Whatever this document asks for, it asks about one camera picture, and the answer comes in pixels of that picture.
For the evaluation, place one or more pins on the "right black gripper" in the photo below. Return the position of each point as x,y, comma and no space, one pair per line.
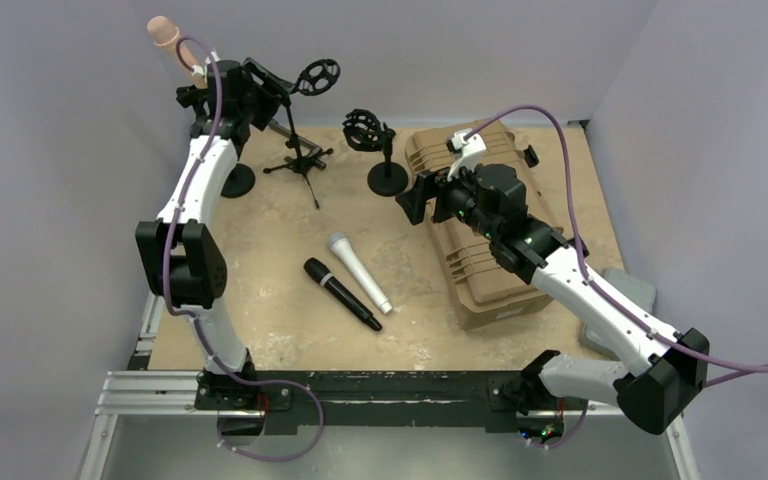
414,199

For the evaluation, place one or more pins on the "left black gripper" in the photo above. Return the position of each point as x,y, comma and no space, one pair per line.
271,92

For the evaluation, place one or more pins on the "white microphone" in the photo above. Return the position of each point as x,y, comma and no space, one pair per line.
341,247

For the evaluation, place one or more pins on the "black microphone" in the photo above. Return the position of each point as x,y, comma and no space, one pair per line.
323,276

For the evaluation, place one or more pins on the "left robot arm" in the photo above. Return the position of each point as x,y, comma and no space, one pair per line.
182,262

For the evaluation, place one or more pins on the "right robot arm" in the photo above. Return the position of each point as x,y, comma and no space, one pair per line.
657,371

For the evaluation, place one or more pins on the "black tripod microphone stand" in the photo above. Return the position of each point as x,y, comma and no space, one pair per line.
316,79

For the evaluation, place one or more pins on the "black clip microphone stand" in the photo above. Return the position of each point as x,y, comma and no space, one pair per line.
238,182

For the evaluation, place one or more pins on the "beige microphone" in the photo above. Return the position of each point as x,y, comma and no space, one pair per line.
166,35

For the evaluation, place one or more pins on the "grey metal tube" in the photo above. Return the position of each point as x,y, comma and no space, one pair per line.
284,136

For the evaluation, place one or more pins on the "tan hard plastic case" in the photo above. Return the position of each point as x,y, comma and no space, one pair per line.
481,291

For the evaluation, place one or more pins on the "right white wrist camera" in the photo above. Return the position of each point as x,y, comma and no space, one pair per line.
468,149

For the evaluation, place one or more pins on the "black round base shock-mount stand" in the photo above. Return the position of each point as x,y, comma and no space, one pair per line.
364,132

